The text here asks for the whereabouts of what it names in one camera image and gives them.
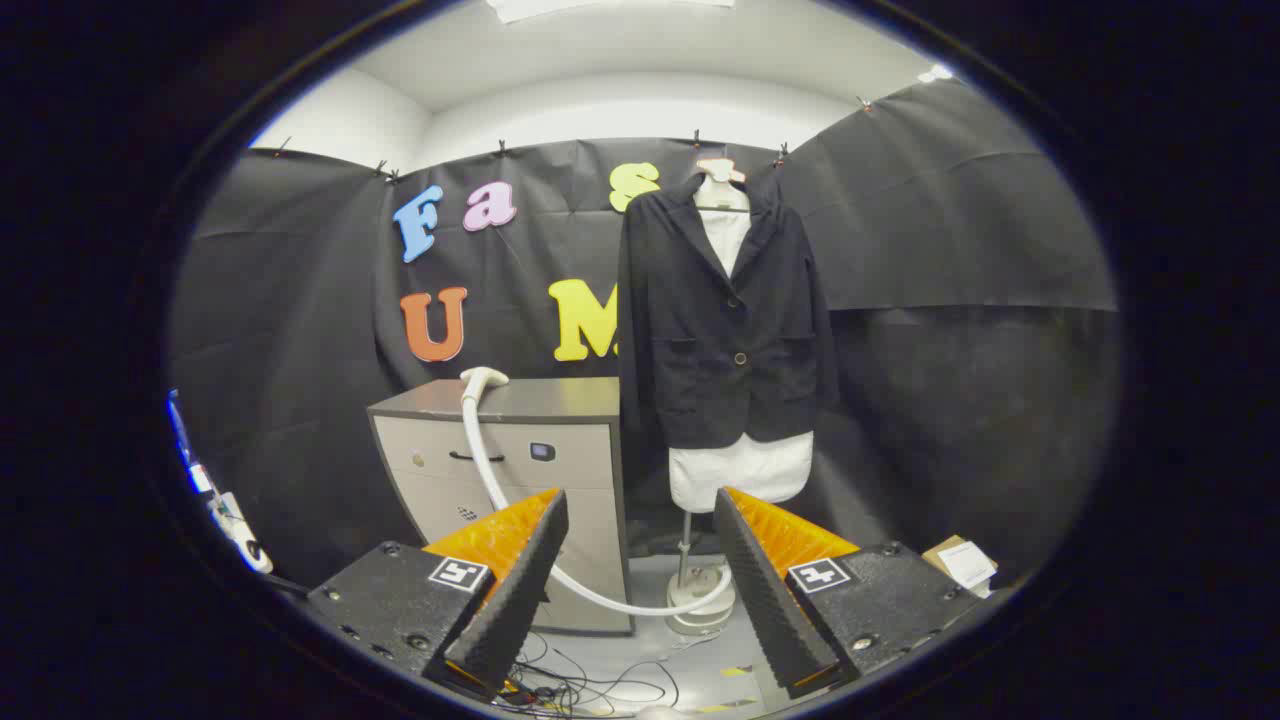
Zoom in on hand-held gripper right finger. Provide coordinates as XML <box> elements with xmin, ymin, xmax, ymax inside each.
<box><xmin>713</xmin><ymin>487</ymin><xmax>986</xmax><ymax>701</ymax></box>

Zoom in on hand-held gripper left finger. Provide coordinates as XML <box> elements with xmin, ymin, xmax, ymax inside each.
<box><xmin>305</xmin><ymin>488</ymin><xmax>571</xmax><ymax>701</ymax></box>

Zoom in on white garment steamer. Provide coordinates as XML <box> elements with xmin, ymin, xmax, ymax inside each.
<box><xmin>458</xmin><ymin>366</ymin><xmax>736</xmax><ymax>617</ymax></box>

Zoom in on black jacket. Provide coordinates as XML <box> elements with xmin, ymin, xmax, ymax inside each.
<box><xmin>617</xmin><ymin>172</ymin><xmax>839</xmax><ymax>451</ymax></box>

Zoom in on cardboard box with paper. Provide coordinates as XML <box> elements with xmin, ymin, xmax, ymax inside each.
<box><xmin>922</xmin><ymin>535</ymin><xmax>999</xmax><ymax>599</ymax></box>

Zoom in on grey drawer cabinet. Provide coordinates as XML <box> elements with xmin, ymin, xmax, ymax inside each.
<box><xmin>367</xmin><ymin>377</ymin><xmax>636</xmax><ymax>637</ymax></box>

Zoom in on white and blue device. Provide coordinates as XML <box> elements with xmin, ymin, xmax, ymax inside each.
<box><xmin>165</xmin><ymin>390</ymin><xmax>274</xmax><ymax>576</ymax></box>

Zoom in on black backdrop cloth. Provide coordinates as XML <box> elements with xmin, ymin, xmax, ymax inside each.
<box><xmin>165</xmin><ymin>78</ymin><xmax>1121</xmax><ymax>591</ymax></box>

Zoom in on large ceiling light panel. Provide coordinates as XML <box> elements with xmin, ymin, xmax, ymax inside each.
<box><xmin>487</xmin><ymin>0</ymin><xmax>736</xmax><ymax>23</ymax></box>

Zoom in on black floor cables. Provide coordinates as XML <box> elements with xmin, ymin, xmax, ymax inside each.
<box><xmin>495</xmin><ymin>632</ymin><xmax>681</xmax><ymax>716</ymax></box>

